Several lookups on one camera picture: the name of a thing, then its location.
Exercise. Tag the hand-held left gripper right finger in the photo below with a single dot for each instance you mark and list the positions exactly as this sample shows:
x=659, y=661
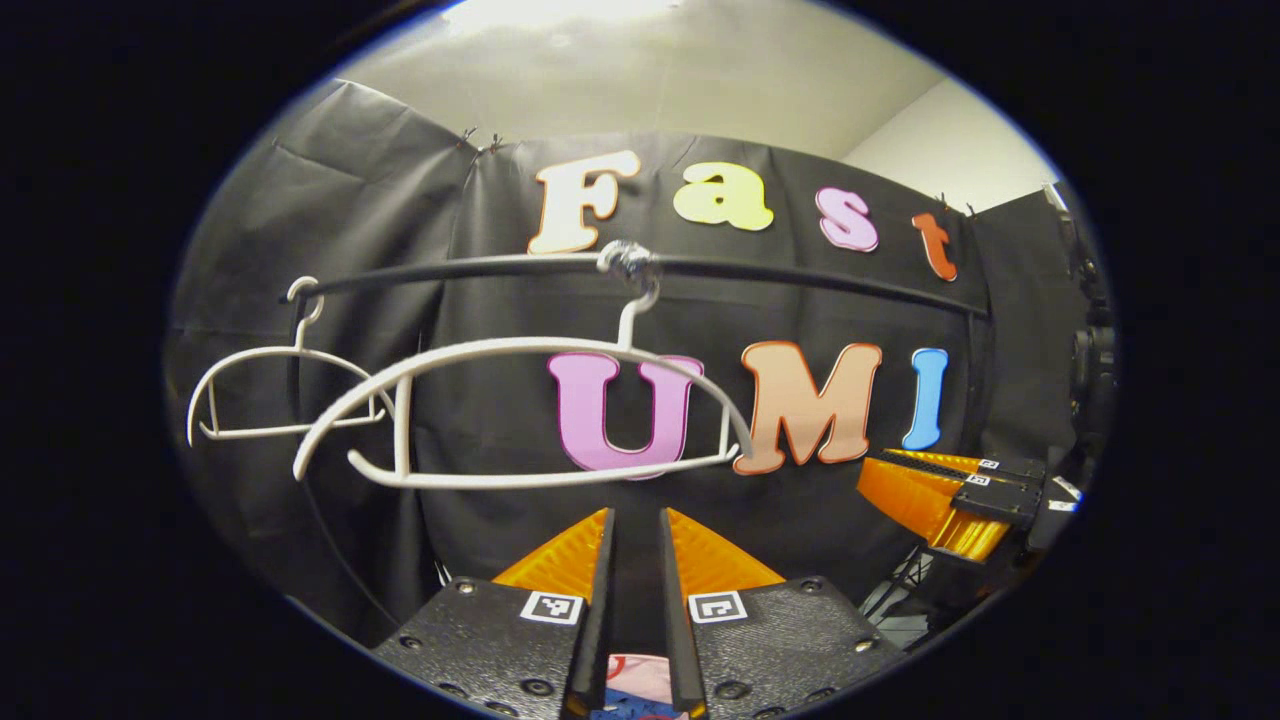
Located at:
x=678, y=630

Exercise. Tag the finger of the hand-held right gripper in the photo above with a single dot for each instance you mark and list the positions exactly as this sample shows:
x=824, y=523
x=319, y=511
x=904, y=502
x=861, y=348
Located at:
x=930, y=510
x=950, y=463

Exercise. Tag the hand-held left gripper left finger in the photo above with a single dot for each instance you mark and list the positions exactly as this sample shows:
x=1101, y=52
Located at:
x=597, y=630

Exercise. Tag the white hanger with taped hook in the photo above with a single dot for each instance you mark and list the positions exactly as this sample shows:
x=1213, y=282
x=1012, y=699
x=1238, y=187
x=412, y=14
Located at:
x=627, y=262

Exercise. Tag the plain white hanger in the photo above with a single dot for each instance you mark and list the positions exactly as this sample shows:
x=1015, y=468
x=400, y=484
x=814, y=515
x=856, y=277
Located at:
x=270, y=350

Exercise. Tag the black clothes rail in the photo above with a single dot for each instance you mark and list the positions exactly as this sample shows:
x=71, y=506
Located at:
x=800, y=279

